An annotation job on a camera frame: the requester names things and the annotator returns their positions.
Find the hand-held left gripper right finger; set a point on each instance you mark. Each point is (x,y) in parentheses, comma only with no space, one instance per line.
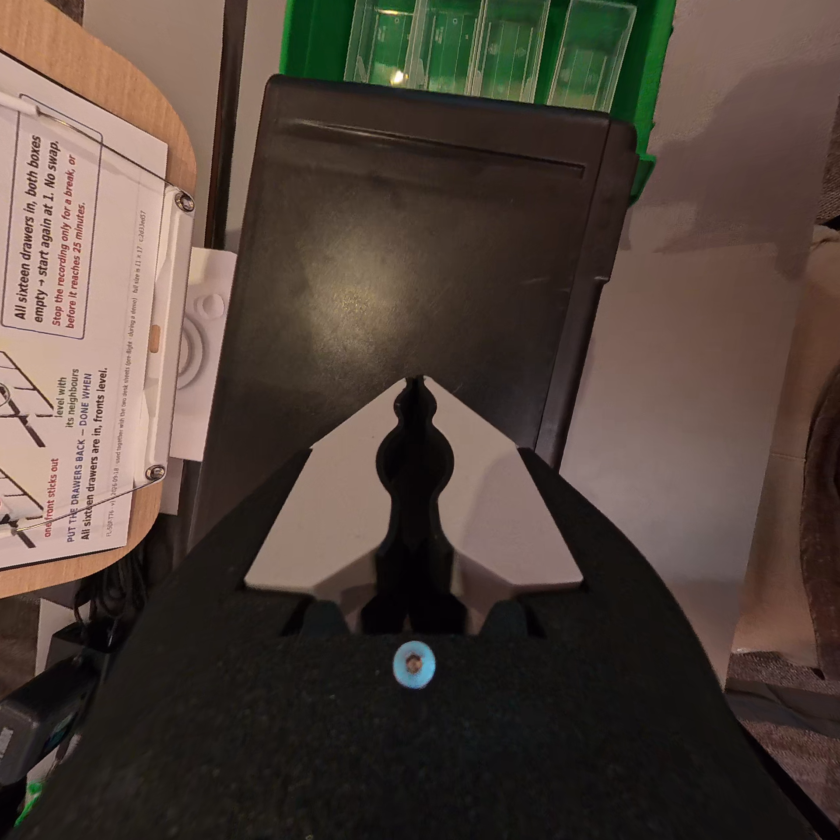
(512,525)

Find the dark upright post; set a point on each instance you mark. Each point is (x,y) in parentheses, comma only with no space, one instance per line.
(226,98)

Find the clear plastic drawer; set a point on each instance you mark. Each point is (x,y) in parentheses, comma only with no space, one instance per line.
(453,46)
(387,39)
(515,52)
(590,59)

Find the dark round object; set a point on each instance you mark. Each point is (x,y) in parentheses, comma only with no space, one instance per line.
(821,525)

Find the white plastic mount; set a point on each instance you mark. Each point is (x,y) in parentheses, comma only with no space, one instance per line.
(203,367)

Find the black drawer cabinet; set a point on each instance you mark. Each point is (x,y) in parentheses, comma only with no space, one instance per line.
(407,262)

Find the round wooden framed dial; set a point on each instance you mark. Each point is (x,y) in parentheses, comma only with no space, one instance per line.
(124,72)

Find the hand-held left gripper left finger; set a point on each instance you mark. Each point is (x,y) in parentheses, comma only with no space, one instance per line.
(315,525)

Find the green drawer cabinet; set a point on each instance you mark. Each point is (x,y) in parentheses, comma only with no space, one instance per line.
(656,79)

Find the printed instruction sheet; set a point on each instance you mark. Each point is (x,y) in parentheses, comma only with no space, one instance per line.
(79,328)

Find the dark boxy device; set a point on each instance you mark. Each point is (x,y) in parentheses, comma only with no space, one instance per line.
(46,715)

